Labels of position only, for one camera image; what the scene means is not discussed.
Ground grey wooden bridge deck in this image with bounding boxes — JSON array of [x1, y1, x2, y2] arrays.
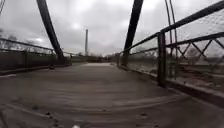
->
[[0, 62, 224, 128]]

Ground tall pale chimney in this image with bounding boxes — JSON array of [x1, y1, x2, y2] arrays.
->
[[84, 28, 90, 57]]

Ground dark steel bridge beam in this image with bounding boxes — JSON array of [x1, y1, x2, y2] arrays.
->
[[121, 0, 144, 66], [35, 0, 66, 62]]

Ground dark metal mesh railing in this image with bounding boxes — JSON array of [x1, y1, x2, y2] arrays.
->
[[114, 0, 224, 108], [0, 37, 88, 76]]

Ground row of bare trees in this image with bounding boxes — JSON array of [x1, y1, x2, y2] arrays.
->
[[0, 29, 54, 54]]

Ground thin bridge cables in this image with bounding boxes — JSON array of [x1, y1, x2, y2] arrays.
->
[[164, 0, 180, 58]]

